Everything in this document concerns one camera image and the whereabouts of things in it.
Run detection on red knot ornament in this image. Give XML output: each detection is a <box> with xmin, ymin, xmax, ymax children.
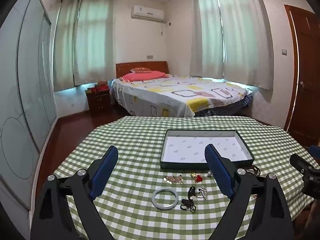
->
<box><xmin>189</xmin><ymin>172</ymin><xmax>203</xmax><ymax>183</ymax></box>

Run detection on red boxes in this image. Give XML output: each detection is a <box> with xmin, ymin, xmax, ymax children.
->
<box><xmin>86</xmin><ymin>86</ymin><xmax>109</xmax><ymax>95</ymax></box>

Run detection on narrow white curtain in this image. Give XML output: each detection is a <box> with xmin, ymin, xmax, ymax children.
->
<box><xmin>189</xmin><ymin>0</ymin><xmax>224</xmax><ymax>78</ymax></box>
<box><xmin>54</xmin><ymin>0</ymin><xmax>81</xmax><ymax>92</ymax></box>

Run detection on green checked tablecloth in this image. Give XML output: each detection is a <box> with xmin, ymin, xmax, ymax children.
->
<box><xmin>47</xmin><ymin>116</ymin><xmax>320</xmax><ymax>240</ymax></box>

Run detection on frosted glass sliding wardrobe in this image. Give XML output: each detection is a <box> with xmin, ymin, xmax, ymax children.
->
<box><xmin>0</xmin><ymin>0</ymin><xmax>59</xmax><ymax>210</ymax></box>

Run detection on pink pillow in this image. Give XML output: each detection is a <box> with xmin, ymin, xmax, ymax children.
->
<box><xmin>122</xmin><ymin>70</ymin><xmax>169</xmax><ymax>82</ymax></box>

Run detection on dark wooden nightstand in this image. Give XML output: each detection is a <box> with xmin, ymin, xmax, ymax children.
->
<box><xmin>86</xmin><ymin>89</ymin><xmax>112</xmax><ymax>117</ymax></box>

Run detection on brown bead bracelet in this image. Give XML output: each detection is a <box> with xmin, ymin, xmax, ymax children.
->
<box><xmin>246</xmin><ymin>165</ymin><xmax>261</xmax><ymax>177</ymax></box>

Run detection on pale jade bangle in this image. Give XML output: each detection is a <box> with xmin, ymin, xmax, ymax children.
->
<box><xmin>152</xmin><ymin>188</ymin><xmax>179</xmax><ymax>210</ymax></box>

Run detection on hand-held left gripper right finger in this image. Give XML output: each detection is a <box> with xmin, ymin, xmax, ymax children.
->
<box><xmin>204</xmin><ymin>144</ymin><xmax>294</xmax><ymax>240</ymax></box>

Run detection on white patterned bed sheet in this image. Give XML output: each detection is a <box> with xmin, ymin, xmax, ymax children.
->
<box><xmin>111</xmin><ymin>74</ymin><xmax>253</xmax><ymax>117</ymax></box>

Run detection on brown wooden door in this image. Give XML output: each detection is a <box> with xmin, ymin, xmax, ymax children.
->
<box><xmin>284</xmin><ymin>4</ymin><xmax>320</xmax><ymax>148</ymax></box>

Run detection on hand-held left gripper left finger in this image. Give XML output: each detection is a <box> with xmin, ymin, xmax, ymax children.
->
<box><xmin>30</xmin><ymin>145</ymin><xmax>119</xmax><ymax>240</ymax></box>

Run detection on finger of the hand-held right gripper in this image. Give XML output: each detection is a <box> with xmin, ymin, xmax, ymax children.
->
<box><xmin>309</xmin><ymin>144</ymin><xmax>320</xmax><ymax>160</ymax></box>
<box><xmin>289</xmin><ymin>153</ymin><xmax>315</xmax><ymax>174</ymax></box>

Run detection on dark green box with white liner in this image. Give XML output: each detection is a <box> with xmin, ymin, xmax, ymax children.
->
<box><xmin>159</xmin><ymin>129</ymin><xmax>255</xmax><ymax>170</ymax></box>

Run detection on wide white curtain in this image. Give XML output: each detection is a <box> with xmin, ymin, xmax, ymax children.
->
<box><xmin>74</xmin><ymin>0</ymin><xmax>118</xmax><ymax>85</ymax></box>
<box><xmin>212</xmin><ymin>0</ymin><xmax>274</xmax><ymax>90</ymax></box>

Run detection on wooden bed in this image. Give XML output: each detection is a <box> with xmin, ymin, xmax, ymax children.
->
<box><xmin>111</xmin><ymin>61</ymin><xmax>253</xmax><ymax>117</ymax></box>

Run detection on white air conditioner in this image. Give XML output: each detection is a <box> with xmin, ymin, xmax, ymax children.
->
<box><xmin>131</xmin><ymin>6</ymin><xmax>165</xmax><ymax>22</ymax></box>

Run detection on blue checked bed skirt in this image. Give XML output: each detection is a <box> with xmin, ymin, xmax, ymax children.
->
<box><xmin>194</xmin><ymin>95</ymin><xmax>253</xmax><ymax>117</ymax></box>

